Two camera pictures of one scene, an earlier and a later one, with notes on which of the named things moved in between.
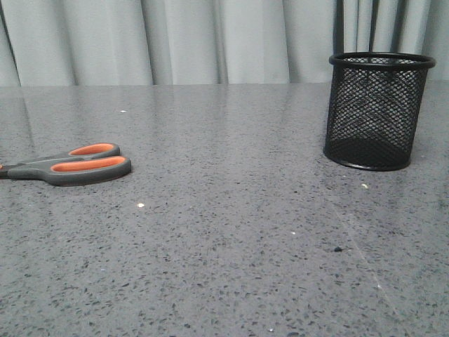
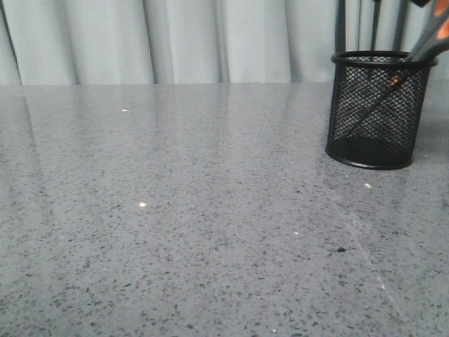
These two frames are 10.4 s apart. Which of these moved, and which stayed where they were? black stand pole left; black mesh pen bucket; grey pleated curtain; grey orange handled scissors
Moved: grey orange handled scissors
Stayed: black stand pole left; grey pleated curtain; black mesh pen bucket
